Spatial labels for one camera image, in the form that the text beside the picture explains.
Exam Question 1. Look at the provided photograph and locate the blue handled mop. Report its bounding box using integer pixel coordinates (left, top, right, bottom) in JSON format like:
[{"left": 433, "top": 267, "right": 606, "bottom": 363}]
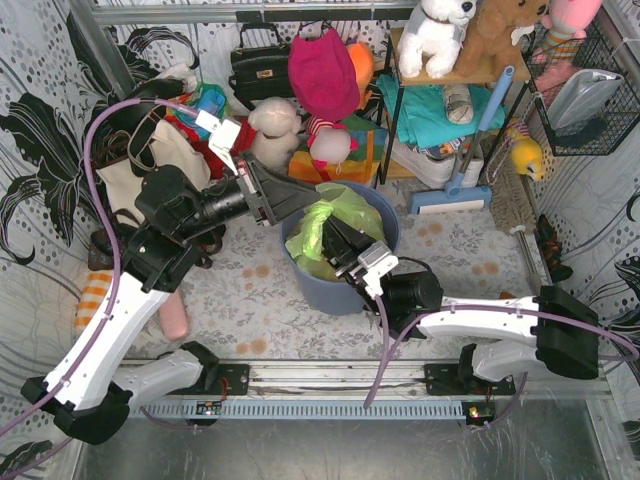
[{"left": 409, "top": 65, "right": 515, "bottom": 215}]

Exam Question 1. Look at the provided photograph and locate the pink plush pig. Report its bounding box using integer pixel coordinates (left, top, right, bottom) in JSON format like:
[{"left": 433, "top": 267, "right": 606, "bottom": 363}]
[{"left": 306, "top": 116, "right": 359, "bottom": 169}]

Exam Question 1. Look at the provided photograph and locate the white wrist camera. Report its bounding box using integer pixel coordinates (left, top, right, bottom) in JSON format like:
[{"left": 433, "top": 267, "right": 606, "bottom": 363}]
[
  {"left": 354, "top": 241, "right": 399, "bottom": 299},
  {"left": 195, "top": 110, "right": 240, "bottom": 176}
]

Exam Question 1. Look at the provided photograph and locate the orange checked towel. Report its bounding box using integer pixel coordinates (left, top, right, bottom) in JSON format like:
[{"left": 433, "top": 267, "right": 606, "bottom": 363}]
[{"left": 74, "top": 270, "right": 113, "bottom": 332}]

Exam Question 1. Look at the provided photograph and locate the magenta hanging cloth bag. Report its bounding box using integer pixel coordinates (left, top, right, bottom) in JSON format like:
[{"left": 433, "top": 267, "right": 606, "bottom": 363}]
[{"left": 288, "top": 28, "right": 360, "bottom": 122}]

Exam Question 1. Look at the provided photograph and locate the yellow plush duck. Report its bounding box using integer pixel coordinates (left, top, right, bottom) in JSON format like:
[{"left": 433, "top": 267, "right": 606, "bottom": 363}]
[{"left": 505, "top": 123, "right": 543, "bottom": 181}]

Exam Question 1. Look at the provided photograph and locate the pink glasses case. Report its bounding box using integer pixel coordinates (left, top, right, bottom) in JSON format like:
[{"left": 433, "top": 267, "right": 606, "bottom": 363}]
[{"left": 158, "top": 291, "right": 190, "bottom": 342}]

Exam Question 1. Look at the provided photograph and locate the black leather handbag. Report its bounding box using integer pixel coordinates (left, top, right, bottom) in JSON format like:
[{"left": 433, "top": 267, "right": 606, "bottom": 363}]
[{"left": 228, "top": 22, "right": 295, "bottom": 111}]

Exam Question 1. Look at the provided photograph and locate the colourful scarf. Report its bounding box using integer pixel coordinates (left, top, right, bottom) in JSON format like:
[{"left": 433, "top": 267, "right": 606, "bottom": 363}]
[{"left": 164, "top": 83, "right": 231, "bottom": 142}]

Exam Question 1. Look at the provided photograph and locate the black orange patterned cloth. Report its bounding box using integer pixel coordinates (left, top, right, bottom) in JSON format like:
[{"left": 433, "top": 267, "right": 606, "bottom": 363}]
[{"left": 535, "top": 214, "right": 573, "bottom": 283}]

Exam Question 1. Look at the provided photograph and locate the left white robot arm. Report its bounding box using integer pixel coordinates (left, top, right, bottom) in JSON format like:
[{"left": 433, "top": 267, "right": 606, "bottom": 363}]
[{"left": 21, "top": 155, "right": 320, "bottom": 445}]

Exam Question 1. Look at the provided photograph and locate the white plush dog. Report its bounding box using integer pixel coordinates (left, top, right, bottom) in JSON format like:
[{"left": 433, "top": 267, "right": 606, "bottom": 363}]
[{"left": 398, "top": 0, "right": 477, "bottom": 79}]

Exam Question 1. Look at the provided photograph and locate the black wire basket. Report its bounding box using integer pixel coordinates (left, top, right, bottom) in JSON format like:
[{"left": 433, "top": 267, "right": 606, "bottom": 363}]
[{"left": 523, "top": 25, "right": 639, "bottom": 156}]

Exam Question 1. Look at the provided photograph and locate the red folded cloth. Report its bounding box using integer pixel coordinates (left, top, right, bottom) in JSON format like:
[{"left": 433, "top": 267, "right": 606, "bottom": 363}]
[{"left": 192, "top": 116, "right": 256, "bottom": 179}]

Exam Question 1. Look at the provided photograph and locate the silver foil pouch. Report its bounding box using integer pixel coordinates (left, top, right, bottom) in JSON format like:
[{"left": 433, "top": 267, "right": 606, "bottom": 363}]
[{"left": 547, "top": 69, "right": 624, "bottom": 130}]

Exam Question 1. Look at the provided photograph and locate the cream canvas tote bag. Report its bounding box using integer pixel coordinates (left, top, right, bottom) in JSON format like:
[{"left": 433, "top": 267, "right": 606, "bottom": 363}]
[{"left": 97, "top": 120, "right": 211, "bottom": 227}]

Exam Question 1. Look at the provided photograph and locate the brown plush bear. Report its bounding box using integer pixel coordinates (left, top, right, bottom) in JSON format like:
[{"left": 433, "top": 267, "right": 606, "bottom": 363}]
[{"left": 454, "top": 0, "right": 549, "bottom": 76}]

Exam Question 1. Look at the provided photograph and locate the grey dust mop head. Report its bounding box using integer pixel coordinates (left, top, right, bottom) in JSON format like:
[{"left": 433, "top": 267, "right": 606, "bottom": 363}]
[{"left": 485, "top": 155, "right": 527, "bottom": 235}]

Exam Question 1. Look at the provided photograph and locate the pink plush toy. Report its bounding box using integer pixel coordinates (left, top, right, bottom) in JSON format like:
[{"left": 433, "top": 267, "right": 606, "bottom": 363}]
[{"left": 531, "top": 0, "right": 603, "bottom": 64}]

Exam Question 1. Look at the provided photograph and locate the brown leather bag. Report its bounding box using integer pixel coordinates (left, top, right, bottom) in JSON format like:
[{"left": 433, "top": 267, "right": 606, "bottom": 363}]
[{"left": 87, "top": 209, "right": 226, "bottom": 271}]

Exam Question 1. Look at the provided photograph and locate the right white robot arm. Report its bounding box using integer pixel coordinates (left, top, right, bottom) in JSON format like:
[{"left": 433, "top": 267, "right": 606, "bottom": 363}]
[{"left": 322, "top": 215, "right": 599, "bottom": 389}]

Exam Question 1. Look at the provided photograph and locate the green plastic trash bag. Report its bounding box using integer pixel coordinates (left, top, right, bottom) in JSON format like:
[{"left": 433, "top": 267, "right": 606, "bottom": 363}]
[{"left": 284, "top": 182, "right": 386, "bottom": 280}]

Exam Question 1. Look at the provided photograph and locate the teal folded cloth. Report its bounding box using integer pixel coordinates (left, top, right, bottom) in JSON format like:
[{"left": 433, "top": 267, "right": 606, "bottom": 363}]
[{"left": 394, "top": 85, "right": 491, "bottom": 149}]

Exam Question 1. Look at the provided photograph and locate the white plush lamb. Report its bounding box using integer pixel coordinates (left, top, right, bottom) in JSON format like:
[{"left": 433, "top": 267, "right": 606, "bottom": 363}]
[{"left": 248, "top": 97, "right": 302, "bottom": 171}]

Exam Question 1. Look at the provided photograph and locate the rainbow striped bag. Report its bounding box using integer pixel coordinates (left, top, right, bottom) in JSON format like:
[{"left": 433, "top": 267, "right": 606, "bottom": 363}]
[{"left": 287, "top": 115, "right": 388, "bottom": 184}]

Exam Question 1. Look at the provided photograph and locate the orange plush toy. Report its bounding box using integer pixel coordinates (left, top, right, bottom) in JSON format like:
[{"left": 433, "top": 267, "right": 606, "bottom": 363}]
[{"left": 346, "top": 43, "right": 374, "bottom": 104}]

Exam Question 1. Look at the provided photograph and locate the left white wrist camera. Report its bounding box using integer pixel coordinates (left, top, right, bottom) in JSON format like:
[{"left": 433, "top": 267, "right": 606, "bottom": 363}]
[{"left": 195, "top": 110, "right": 240, "bottom": 176}]

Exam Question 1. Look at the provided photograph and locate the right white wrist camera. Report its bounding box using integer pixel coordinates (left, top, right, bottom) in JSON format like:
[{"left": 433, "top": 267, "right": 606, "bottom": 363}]
[{"left": 354, "top": 241, "right": 399, "bottom": 299}]

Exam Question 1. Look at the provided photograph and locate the metal base rail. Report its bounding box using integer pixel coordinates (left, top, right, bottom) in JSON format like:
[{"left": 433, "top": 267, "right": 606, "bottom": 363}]
[{"left": 130, "top": 360, "right": 516, "bottom": 423}]

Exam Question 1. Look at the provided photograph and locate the black curved hat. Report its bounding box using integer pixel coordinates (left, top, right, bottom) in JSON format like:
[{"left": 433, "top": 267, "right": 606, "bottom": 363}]
[{"left": 107, "top": 78, "right": 185, "bottom": 133}]

